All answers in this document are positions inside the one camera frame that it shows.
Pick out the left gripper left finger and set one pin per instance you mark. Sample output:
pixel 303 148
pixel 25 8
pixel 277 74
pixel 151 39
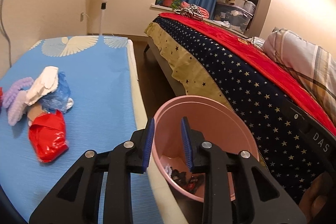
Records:
pixel 98 184

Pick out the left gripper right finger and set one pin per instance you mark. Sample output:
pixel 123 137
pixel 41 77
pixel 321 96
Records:
pixel 237 187

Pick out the black floral cloth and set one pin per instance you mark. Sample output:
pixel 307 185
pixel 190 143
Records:
pixel 179 177

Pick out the red plastic wrapper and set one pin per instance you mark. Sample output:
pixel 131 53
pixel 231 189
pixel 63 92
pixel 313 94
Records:
pixel 47 135

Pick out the blue plastic bag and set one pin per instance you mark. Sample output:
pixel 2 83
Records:
pixel 60 99

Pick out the white paper bag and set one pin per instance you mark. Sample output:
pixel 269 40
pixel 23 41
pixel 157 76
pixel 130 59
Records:
pixel 46 83

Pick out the purple bubble wrap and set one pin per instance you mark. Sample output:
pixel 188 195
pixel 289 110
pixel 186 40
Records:
pixel 14 100

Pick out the black crab snack packet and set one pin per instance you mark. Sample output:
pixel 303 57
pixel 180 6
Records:
pixel 194 182

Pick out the white tissue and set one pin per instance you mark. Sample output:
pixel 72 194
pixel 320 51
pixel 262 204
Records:
pixel 168 169

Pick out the orange plastic bag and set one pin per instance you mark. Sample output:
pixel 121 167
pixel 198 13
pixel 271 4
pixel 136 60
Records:
pixel 1 97

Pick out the pink trash bin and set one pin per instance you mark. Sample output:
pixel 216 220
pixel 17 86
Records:
pixel 219 125

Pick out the right human hand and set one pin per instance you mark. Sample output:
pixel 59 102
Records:
pixel 316 196

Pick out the navy star bedsheet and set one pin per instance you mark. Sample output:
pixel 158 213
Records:
pixel 206 69

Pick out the plaid pillow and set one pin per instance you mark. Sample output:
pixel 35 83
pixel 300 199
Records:
pixel 311 65

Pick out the small snack packet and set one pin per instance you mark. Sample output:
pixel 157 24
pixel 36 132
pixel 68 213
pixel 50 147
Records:
pixel 35 111

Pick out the red blanket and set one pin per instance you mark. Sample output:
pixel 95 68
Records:
pixel 254 58

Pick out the clear storage box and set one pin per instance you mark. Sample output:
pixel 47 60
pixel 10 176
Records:
pixel 233 17

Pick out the striped clothing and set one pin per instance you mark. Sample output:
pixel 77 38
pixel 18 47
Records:
pixel 190 11

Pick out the pink folded clothing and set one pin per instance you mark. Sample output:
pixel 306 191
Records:
pixel 202 11

